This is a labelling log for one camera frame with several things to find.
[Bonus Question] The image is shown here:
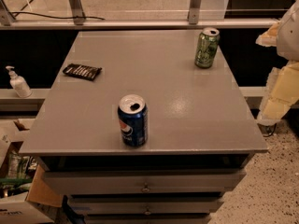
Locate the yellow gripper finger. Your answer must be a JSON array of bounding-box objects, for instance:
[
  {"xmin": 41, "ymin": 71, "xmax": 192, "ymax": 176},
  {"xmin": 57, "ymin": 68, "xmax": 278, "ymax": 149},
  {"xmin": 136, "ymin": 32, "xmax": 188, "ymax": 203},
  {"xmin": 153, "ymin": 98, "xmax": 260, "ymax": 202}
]
[
  {"xmin": 257, "ymin": 61, "xmax": 299, "ymax": 126},
  {"xmin": 255, "ymin": 22, "xmax": 279, "ymax": 47}
]

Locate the green soda can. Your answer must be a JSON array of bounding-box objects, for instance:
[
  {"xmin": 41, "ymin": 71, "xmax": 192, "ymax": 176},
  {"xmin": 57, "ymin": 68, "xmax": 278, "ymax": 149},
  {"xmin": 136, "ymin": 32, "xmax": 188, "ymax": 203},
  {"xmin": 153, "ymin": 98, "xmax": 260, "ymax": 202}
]
[{"xmin": 194, "ymin": 27, "xmax": 220, "ymax": 68}]

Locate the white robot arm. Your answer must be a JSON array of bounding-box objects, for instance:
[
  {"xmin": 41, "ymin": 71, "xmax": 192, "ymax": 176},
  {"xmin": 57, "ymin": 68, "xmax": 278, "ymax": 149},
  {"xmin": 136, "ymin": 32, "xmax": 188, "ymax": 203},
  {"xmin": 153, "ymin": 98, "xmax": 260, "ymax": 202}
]
[{"xmin": 256, "ymin": 0, "xmax": 299, "ymax": 126}]

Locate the blue Pepsi can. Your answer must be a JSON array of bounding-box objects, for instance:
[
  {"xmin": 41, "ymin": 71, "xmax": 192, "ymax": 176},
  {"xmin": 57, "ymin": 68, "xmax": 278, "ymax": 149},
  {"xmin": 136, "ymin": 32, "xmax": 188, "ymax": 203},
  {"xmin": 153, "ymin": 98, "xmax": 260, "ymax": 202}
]
[{"xmin": 118, "ymin": 94, "xmax": 148, "ymax": 147}]

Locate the top grey drawer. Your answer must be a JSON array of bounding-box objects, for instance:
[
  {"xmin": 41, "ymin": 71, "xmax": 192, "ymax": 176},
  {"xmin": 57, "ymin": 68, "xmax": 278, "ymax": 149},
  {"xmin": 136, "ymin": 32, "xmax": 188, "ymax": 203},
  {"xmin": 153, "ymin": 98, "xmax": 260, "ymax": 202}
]
[{"xmin": 43, "ymin": 169, "xmax": 246, "ymax": 195}]

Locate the grey drawer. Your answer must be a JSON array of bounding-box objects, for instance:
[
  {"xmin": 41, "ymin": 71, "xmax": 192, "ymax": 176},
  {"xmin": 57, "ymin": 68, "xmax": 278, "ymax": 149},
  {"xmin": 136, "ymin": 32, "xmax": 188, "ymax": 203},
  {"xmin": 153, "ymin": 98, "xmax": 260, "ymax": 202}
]
[
  {"xmin": 68, "ymin": 196, "xmax": 223, "ymax": 215},
  {"xmin": 84, "ymin": 214, "xmax": 211, "ymax": 224},
  {"xmin": 43, "ymin": 169, "xmax": 246, "ymax": 195}
]

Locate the grey drawer cabinet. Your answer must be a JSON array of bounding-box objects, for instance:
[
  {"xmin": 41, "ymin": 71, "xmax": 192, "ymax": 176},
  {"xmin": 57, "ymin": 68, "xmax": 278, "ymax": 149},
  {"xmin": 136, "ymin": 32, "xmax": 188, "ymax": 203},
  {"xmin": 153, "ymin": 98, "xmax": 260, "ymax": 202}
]
[{"xmin": 21, "ymin": 30, "xmax": 266, "ymax": 224}]

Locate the black snack packet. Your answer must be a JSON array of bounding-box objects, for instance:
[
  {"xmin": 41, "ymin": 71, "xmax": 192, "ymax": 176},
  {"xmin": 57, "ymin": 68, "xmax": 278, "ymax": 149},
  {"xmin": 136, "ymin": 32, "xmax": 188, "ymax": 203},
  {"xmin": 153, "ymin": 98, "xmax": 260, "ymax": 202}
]
[{"xmin": 63, "ymin": 63, "xmax": 102, "ymax": 81}]

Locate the bottom grey drawer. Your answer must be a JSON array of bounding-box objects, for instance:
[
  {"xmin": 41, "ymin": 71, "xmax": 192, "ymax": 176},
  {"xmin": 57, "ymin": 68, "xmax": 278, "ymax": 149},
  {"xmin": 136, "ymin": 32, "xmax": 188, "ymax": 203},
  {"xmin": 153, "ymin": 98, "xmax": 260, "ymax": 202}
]
[{"xmin": 84, "ymin": 214, "xmax": 211, "ymax": 224}]

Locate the middle grey drawer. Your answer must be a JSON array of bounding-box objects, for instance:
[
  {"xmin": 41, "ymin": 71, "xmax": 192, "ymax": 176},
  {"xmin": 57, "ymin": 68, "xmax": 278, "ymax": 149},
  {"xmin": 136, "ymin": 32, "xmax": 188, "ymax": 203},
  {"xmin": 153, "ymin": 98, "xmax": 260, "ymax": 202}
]
[{"xmin": 68, "ymin": 196, "xmax": 223, "ymax": 215}]

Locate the white pump dispenser bottle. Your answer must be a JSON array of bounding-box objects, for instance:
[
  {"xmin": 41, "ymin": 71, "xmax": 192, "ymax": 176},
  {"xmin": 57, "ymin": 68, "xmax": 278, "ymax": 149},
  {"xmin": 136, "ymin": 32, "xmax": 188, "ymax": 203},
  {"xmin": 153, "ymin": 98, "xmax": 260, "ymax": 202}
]
[{"xmin": 6, "ymin": 65, "xmax": 32, "ymax": 98}]

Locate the brown cardboard box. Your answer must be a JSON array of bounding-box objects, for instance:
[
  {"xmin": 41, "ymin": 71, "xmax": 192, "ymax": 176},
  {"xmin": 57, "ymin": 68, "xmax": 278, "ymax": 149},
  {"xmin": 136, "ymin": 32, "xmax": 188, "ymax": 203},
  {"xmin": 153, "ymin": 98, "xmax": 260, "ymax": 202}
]
[{"xmin": 0, "ymin": 119, "xmax": 63, "ymax": 207}]

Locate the white cardboard box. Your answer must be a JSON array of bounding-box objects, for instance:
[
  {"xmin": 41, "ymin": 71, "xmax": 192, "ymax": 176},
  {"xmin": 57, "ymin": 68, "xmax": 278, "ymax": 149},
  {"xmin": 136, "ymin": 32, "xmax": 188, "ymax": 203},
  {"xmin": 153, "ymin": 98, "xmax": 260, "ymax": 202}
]
[{"xmin": 0, "ymin": 192, "xmax": 57, "ymax": 224}]

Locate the black floor cable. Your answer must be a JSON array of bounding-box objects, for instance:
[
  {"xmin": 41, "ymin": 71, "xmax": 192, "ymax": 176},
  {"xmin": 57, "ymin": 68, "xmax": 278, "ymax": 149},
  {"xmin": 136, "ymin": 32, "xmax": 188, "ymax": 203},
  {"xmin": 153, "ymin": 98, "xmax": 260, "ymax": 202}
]
[{"xmin": 263, "ymin": 123, "xmax": 278, "ymax": 138}]

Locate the right metal bracket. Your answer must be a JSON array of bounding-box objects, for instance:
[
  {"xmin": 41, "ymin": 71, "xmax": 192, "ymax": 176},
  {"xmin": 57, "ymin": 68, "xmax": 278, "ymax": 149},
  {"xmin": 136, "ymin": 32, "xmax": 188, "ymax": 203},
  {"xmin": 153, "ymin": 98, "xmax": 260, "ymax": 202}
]
[{"xmin": 188, "ymin": 0, "xmax": 202, "ymax": 24}]

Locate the metal bracket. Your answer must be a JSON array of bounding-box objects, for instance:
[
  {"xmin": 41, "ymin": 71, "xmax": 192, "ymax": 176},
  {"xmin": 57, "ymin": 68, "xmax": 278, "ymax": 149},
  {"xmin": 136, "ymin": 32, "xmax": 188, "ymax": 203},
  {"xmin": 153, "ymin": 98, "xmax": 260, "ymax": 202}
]
[
  {"xmin": 68, "ymin": 0, "xmax": 86, "ymax": 25},
  {"xmin": 188, "ymin": 0, "xmax": 202, "ymax": 24}
]

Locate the left metal bracket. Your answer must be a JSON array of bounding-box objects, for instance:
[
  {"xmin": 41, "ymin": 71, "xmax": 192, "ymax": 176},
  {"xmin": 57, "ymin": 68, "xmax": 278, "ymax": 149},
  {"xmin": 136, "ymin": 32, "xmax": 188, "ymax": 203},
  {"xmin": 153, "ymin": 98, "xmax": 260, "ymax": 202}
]
[{"xmin": 68, "ymin": 0, "xmax": 86, "ymax": 25}]

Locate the black cable on ledge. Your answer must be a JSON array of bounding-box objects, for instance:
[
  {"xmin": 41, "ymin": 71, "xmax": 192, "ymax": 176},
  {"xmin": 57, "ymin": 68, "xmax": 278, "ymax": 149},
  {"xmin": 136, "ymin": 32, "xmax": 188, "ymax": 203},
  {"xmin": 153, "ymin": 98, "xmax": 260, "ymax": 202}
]
[{"xmin": 8, "ymin": 10, "xmax": 107, "ymax": 21}]

